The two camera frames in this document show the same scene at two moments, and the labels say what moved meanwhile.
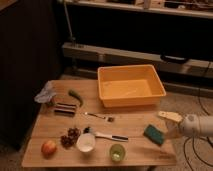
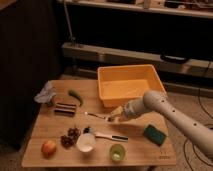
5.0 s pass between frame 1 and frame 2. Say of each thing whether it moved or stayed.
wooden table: stayed
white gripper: moved
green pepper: stayed
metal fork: stayed
